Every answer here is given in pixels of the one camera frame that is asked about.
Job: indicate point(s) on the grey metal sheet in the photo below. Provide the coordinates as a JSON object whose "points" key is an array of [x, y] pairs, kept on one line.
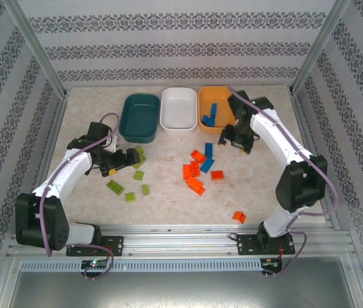
{"points": [[181, 292]]}

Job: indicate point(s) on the aluminium frame post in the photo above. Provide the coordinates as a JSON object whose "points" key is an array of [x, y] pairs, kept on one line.
{"points": [[322, 41], [34, 41]]}

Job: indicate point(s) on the white plastic container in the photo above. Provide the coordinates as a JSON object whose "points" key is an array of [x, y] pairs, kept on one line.
{"points": [[179, 109]]}

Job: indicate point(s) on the orange plastic container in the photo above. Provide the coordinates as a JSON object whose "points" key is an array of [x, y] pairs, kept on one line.
{"points": [[208, 96]]}

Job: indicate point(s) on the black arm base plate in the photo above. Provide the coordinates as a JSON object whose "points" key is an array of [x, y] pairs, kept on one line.
{"points": [[114, 244], [245, 244]]}

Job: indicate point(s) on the aluminium side rail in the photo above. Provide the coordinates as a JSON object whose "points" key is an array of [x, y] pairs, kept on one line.
{"points": [[49, 150], [301, 118]]}

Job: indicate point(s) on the teal plastic container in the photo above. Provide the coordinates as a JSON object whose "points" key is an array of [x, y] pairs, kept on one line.
{"points": [[140, 118]]}

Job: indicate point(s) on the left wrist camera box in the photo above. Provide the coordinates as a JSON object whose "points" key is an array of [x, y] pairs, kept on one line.
{"points": [[112, 144]]}

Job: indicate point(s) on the small circuit board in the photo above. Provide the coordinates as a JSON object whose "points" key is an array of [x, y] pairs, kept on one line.
{"points": [[95, 264], [271, 263]]}

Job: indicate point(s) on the orange lego brick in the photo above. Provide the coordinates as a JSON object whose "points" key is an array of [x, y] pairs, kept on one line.
{"points": [[216, 175], [198, 156], [187, 171], [194, 183], [201, 191], [239, 217], [195, 168]]}

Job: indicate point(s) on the aluminium mounting rail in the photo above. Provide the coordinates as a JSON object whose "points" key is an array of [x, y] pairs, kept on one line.
{"points": [[175, 244]]}

